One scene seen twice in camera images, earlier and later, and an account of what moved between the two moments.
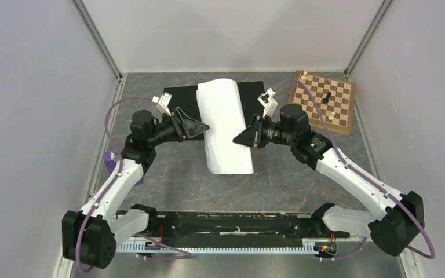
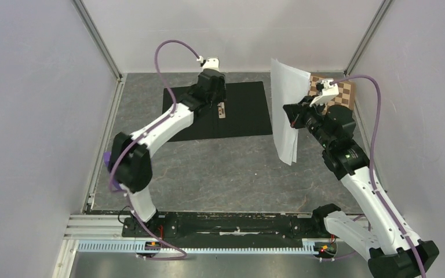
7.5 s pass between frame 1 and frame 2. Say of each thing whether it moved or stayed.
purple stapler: stayed
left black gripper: moved
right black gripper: moved
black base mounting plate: stayed
